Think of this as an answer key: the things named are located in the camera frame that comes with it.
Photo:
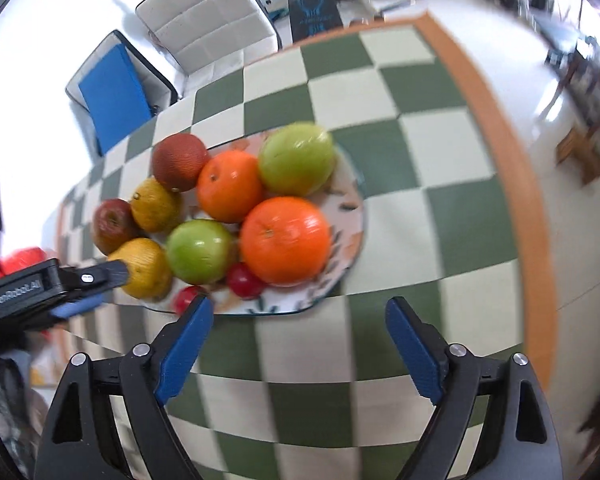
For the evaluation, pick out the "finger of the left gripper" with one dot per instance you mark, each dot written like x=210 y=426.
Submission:
x=73 y=308
x=98 y=278

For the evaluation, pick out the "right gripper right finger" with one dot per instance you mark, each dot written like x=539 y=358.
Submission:
x=518 y=438

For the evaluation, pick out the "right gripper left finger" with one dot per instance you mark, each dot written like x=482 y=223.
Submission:
x=80 y=439

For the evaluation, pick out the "small red fruit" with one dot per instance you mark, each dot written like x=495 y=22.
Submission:
x=185 y=297
x=243 y=282

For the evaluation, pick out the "red plastic bag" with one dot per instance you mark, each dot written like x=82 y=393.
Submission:
x=21 y=259

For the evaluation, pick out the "dark red apple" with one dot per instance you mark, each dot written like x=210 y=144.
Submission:
x=113 y=225

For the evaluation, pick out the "yellow lemon fruit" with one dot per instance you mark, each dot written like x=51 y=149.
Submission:
x=150 y=275

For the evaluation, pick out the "yellow-brown orange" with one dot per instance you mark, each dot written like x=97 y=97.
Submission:
x=155 y=209

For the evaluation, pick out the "green apple front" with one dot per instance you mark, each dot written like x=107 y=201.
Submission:
x=201 y=251

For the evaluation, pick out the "green apple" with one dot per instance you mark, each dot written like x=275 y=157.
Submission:
x=297 y=159
x=201 y=251

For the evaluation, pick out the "reddish brown round fruit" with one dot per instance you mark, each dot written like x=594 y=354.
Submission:
x=177 y=161

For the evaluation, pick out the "orange fruit rear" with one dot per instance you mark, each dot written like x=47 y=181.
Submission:
x=229 y=186

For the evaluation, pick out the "orange fruit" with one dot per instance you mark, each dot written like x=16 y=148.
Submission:
x=229 y=186
x=285 y=241

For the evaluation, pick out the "blue padded folding chair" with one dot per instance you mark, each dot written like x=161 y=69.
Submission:
x=115 y=91

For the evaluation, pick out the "orange fruit front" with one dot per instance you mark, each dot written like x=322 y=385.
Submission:
x=285 y=241

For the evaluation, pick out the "green checkered tablecloth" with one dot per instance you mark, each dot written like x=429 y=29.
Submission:
x=444 y=209

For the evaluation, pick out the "green apple rear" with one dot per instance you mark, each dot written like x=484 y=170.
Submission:
x=297 y=159

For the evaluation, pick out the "oval floral plate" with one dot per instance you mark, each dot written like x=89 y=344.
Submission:
x=341 y=200

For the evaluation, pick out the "white padded chair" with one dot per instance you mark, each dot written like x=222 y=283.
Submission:
x=209 y=39

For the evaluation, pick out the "small wooden stool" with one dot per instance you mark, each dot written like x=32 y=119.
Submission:
x=583 y=152

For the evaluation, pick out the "black blue workout bench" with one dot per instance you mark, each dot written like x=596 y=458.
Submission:
x=309 y=18

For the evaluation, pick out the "dark wooden side table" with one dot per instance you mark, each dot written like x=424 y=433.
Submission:
x=578 y=68

